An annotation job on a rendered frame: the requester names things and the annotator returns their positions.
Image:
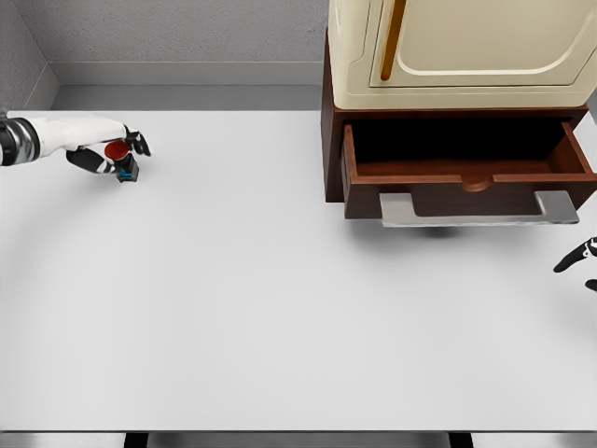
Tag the brown wooden drawer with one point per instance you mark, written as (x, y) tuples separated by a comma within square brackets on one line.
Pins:
[(466, 179)]

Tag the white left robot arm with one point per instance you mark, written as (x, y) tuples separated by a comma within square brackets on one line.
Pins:
[(28, 136)]

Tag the red button black switch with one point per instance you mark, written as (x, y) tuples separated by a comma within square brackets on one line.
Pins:
[(122, 158)]

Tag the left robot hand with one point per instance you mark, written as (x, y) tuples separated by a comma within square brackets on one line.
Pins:
[(95, 131)]

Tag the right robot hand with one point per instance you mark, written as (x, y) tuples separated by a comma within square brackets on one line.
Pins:
[(578, 256)]

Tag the cream and brown cabinet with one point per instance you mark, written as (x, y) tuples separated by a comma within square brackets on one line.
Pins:
[(448, 51)]

